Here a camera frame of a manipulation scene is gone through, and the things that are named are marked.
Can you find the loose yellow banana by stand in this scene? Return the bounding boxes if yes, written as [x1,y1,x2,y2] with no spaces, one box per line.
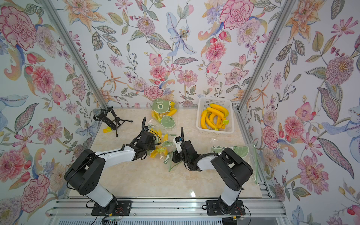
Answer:
[103,127,112,133]

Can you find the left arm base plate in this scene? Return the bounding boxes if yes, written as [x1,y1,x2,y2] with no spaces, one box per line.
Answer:
[91,197,133,217]

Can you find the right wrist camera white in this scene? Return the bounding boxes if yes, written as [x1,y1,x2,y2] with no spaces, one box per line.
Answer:
[173,136,183,153]

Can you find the right corner aluminium post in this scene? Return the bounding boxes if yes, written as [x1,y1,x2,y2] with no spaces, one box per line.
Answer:
[237,0,296,112]

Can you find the zip-top bag bananas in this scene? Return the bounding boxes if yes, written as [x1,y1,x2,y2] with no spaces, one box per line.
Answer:
[148,127,179,172]
[148,98,178,130]
[209,144,259,185]

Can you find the black microphone tripod stand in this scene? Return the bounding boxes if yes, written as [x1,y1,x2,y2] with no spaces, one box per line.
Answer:
[92,106,133,137]

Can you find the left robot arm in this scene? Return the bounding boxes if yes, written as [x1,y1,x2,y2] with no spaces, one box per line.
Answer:
[64,117,157,214]

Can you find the white plastic basket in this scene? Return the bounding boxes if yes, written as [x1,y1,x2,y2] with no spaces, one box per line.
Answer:
[196,97,235,136]

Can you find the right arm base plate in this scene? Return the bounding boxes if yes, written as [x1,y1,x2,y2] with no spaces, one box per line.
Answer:
[202,198,246,217]

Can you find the left corner aluminium post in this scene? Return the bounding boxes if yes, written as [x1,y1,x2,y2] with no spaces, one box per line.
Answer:
[39,0,109,109]

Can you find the aluminium front rail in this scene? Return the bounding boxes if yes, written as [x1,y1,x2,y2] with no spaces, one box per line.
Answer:
[46,183,290,225]

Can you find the corner aluminium post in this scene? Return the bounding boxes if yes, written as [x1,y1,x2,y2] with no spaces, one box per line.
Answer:
[237,0,296,112]
[39,0,109,109]

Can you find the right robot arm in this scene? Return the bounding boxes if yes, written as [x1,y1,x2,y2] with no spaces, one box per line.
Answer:
[172,128,254,210]

